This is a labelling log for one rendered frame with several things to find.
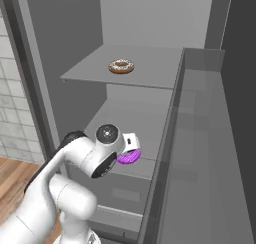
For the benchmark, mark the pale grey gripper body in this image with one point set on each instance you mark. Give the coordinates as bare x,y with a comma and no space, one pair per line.
132,150

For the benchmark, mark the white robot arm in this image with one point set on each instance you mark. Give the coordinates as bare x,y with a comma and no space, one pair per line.
70,161

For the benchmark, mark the grey fridge shelf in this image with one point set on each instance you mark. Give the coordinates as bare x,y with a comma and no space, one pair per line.
133,63
140,121

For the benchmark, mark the grey fridge drawer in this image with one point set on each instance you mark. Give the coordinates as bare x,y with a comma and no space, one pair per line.
133,191

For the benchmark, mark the grey fridge door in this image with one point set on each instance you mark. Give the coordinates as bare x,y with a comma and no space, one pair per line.
200,154

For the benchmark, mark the grey fridge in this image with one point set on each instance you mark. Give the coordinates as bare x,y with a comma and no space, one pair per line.
66,54

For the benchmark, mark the purple frosted donut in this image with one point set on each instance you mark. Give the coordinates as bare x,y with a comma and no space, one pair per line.
128,158

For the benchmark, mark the brown sprinkled donut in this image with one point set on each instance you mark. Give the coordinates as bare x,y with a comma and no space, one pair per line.
116,69

